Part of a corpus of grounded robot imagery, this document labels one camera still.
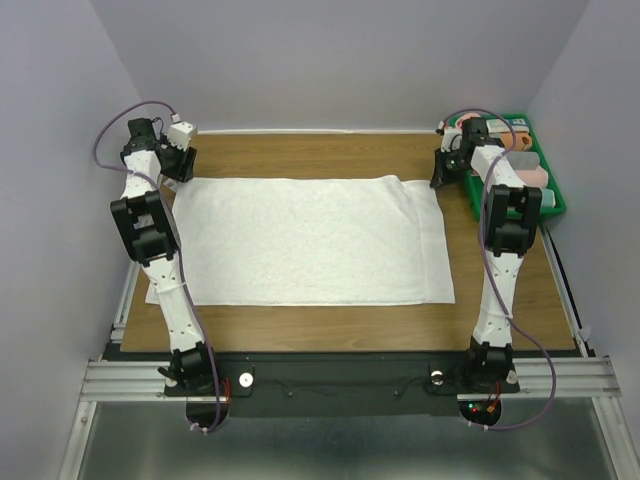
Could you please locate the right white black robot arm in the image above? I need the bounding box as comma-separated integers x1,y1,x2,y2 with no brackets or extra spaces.
430,116,542,390

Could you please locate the grey rolled towel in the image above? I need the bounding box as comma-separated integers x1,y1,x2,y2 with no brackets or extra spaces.
506,151,540,171

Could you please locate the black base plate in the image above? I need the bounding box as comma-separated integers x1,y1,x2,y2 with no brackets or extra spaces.
102,349,521,421

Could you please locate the aluminium frame rail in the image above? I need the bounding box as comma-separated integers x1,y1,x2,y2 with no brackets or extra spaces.
54,129,236,480

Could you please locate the white blue patterned towel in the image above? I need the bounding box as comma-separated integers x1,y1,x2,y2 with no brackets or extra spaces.
486,116,530,134

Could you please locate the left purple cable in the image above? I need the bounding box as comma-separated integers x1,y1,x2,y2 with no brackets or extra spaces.
94,101,232,435

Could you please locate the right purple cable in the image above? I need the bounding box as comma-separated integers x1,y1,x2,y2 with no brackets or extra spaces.
435,109,559,433

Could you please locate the green plastic basket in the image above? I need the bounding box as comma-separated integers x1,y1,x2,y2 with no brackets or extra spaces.
444,111,566,218

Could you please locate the long pink rolled towel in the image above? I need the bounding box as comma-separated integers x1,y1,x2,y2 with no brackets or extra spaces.
454,112,479,130

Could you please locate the purple cable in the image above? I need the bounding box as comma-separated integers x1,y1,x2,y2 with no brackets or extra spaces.
94,101,232,435
435,109,559,433

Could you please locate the short pink rolled towel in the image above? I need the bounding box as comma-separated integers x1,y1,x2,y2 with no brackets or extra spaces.
515,166,549,189

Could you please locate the orange rolled towel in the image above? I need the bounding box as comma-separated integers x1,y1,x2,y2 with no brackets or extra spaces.
499,132,533,152

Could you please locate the teal rolled towel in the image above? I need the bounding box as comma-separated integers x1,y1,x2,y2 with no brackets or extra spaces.
540,188,556,209

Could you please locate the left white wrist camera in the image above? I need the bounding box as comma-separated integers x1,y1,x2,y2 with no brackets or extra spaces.
165,114,198,151

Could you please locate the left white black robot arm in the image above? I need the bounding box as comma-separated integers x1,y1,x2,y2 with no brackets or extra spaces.
110,118,223,396

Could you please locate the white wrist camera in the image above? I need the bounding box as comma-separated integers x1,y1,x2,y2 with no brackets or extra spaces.
436,121,462,152
165,114,198,151

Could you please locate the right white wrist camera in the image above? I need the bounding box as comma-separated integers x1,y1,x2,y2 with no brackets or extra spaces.
436,121,462,152

